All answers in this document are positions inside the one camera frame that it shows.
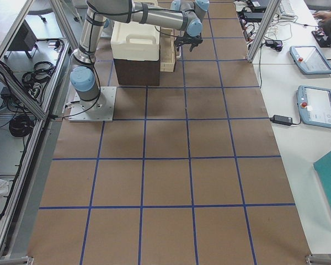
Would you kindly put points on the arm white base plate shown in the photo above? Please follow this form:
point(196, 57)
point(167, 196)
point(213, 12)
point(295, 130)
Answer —
point(103, 110)

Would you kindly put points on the wooden drawer with white handle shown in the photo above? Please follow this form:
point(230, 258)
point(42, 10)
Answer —
point(169, 55)

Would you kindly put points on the blue teach pendant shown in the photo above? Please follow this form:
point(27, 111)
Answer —
point(310, 60)
point(314, 105)

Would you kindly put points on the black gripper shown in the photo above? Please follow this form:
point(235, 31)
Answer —
point(186, 41)

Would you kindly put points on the dark wooden drawer cabinet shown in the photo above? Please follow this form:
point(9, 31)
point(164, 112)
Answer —
point(137, 73)

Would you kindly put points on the lower blue teach pendant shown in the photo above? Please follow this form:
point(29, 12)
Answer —
point(314, 105)

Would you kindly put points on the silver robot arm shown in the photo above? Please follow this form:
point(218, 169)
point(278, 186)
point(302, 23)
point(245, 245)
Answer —
point(183, 16)

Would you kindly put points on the cream plastic tray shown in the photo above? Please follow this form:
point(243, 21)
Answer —
point(136, 42)

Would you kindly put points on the black power adapter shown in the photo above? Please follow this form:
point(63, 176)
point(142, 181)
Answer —
point(282, 120)

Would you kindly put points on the brown paper table mat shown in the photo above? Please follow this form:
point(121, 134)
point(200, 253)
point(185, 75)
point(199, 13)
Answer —
point(188, 172)

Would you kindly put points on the aluminium frame post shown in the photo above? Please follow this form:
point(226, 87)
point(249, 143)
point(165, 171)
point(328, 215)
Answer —
point(265, 22)

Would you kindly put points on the upper blue teach pendant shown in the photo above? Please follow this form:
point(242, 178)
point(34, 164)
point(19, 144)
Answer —
point(310, 60)

